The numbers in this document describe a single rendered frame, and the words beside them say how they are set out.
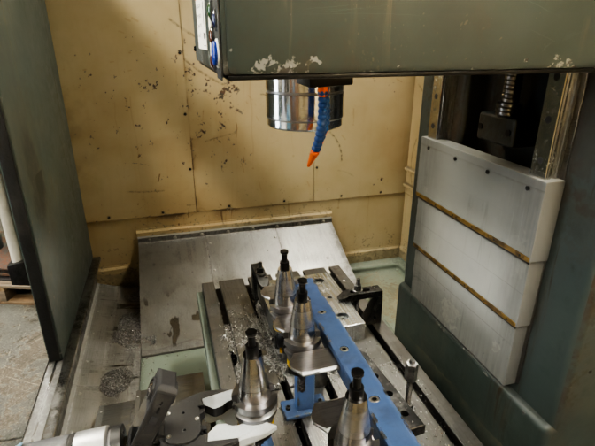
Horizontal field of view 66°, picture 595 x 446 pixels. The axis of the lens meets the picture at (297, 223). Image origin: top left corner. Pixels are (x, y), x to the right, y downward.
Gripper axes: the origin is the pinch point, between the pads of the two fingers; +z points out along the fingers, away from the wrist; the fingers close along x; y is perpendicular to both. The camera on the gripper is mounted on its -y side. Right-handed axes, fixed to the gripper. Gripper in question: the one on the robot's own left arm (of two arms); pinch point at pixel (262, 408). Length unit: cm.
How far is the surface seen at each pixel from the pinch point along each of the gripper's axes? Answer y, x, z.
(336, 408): -1.9, 4.8, 9.2
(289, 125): -32, -38, 15
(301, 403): 27.2, -25.7, 12.7
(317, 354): -1.7, -6.7, 10.2
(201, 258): 41, -131, -1
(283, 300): -3.8, -20.2, 8.3
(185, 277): 45, -123, -9
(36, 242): 2, -75, -45
